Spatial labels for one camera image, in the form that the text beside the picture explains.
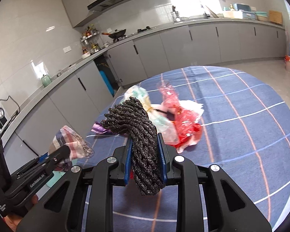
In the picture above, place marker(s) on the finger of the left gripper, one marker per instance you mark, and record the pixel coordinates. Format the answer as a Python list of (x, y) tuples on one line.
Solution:
[(57, 160)]

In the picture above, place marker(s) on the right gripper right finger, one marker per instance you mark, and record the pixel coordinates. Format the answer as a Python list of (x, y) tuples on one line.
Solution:
[(207, 191)]

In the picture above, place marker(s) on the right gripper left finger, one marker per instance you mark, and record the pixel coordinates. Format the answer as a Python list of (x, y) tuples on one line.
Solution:
[(82, 193)]

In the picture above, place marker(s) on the plaid plastic wrapper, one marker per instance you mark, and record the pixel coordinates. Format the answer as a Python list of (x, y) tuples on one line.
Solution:
[(79, 148)]

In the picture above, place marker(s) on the purple snack wrapper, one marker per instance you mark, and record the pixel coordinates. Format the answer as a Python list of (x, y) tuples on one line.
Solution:
[(98, 129)]

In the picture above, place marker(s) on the red plastic bag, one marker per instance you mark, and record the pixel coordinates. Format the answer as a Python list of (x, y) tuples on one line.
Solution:
[(187, 114)]

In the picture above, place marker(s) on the white plastic bag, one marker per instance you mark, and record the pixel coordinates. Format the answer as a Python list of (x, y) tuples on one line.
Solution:
[(157, 114)]

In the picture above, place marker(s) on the grey kitchen cabinets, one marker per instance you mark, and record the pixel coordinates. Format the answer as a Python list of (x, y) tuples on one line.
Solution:
[(190, 56)]

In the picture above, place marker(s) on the person's left hand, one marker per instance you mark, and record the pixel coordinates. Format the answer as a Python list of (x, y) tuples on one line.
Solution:
[(13, 220)]

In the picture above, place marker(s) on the green ceramic teapot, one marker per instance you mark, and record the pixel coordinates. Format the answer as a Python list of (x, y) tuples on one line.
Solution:
[(46, 80)]

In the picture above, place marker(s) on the blue plaid tablecloth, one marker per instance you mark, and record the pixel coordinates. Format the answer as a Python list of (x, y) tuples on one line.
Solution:
[(246, 131)]

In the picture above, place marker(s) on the spice rack with bottles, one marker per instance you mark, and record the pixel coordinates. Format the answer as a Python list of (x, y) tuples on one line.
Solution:
[(90, 40)]

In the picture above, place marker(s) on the black wok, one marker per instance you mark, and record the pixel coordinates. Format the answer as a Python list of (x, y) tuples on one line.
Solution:
[(116, 34)]

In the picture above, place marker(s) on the brown cutting board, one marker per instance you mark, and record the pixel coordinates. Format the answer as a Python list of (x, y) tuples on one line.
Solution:
[(275, 17)]

